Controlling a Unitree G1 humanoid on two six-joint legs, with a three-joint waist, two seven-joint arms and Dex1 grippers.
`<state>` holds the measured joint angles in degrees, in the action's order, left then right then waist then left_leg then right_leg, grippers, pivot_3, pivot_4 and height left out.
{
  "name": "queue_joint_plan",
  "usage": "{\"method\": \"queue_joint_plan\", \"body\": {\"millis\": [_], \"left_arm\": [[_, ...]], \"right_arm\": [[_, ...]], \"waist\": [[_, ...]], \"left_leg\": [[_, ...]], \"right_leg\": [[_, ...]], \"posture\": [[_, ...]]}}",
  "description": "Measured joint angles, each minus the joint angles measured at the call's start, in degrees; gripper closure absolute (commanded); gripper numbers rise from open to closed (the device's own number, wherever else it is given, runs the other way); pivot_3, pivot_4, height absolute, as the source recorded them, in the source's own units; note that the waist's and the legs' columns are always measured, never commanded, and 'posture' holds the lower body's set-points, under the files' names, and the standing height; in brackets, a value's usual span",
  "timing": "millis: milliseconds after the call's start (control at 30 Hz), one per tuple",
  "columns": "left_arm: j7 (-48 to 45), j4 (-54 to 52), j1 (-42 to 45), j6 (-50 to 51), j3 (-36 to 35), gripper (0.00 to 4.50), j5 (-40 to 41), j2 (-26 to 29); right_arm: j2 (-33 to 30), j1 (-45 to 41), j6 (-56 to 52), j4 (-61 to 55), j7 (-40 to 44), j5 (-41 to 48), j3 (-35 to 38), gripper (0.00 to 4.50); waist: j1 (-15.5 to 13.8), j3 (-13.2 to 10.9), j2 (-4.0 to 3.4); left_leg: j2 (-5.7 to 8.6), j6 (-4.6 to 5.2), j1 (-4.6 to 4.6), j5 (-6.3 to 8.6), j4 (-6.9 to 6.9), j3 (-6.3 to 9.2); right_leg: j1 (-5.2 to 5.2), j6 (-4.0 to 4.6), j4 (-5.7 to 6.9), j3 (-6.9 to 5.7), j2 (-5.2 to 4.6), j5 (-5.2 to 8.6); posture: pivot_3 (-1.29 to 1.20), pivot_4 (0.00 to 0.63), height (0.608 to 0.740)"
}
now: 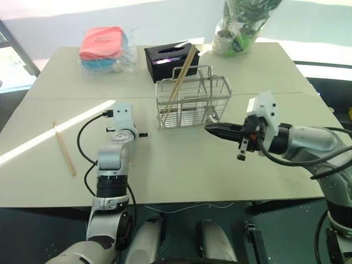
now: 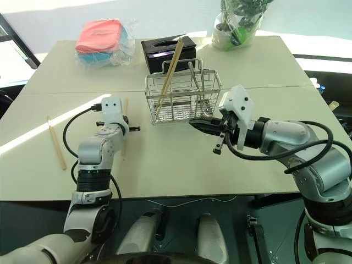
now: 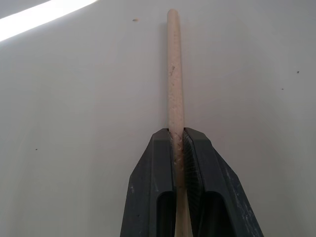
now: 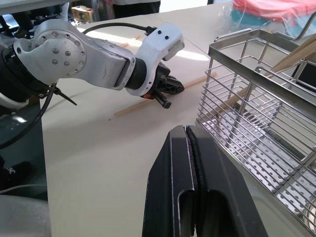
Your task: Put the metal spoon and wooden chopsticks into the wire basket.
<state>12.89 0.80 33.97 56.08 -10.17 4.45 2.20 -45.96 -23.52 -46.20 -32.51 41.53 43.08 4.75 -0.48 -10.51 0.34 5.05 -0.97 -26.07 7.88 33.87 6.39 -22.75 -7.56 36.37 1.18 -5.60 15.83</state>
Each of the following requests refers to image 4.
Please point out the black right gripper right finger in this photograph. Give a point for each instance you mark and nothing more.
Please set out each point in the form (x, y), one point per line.
(222, 187)

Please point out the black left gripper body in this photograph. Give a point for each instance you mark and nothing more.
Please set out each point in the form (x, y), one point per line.
(161, 74)

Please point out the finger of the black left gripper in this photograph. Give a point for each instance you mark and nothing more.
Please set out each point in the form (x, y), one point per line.
(163, 100)
(174, 86)

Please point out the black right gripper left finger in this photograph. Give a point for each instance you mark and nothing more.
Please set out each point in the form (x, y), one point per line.
(168, 182)

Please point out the wooden chopstick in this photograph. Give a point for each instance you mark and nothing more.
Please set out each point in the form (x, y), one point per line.
(304, 56)
(137, 38)
(133, 108)
(306, 45)

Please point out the person in dark clothes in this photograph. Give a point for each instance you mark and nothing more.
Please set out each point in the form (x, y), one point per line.
(135, 8)

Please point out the colourful printed box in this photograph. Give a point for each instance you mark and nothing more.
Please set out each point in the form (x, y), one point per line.
(84, 13)

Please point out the teal box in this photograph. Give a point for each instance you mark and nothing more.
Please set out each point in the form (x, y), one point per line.
(249, 19)

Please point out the pink plastic bag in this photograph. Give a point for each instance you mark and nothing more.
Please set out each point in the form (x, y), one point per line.
(279, 8)

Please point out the silver robot torso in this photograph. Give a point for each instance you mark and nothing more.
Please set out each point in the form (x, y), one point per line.
(22, 214)

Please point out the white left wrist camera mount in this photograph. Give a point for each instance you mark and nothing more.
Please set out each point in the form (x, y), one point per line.
(160, 37)

